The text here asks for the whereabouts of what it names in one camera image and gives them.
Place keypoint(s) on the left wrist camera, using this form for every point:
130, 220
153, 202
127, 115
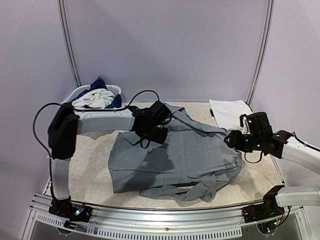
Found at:
159, 112

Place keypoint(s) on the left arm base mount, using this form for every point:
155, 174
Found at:
72, 213

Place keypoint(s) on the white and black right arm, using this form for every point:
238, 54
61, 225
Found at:
282, 145

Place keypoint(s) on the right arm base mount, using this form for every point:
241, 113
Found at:
267, 215

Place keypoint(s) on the left aluminium corner post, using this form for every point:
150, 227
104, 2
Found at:
62, 10

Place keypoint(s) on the aluminium front rail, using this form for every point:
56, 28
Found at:
109, 223

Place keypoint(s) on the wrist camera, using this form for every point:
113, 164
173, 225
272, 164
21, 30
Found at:
159, 112
256, 124

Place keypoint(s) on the white plastic laundry basket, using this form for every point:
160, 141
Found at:
75, 95

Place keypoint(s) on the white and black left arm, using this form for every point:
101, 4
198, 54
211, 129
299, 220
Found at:
69, 122

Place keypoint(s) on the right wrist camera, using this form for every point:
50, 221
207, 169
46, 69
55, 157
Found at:
256, 124

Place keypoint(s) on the grey garment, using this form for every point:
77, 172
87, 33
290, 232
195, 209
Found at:
193, 163

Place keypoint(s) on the white garment in basket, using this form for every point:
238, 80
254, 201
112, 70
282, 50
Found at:
97, 99

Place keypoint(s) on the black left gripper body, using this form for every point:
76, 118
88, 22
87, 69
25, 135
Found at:
153, 135

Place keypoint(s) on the right aluminium corner post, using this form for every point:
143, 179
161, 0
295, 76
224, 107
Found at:
262, 50

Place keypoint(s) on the aluminium corner post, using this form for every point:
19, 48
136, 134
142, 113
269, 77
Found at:
62, 10
262, 50

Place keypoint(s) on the white and green raglan shirt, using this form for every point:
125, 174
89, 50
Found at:
227, 113

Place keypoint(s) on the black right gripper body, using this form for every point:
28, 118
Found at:
233, 139

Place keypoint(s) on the blue plaid garment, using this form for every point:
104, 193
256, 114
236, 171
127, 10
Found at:
100, 85

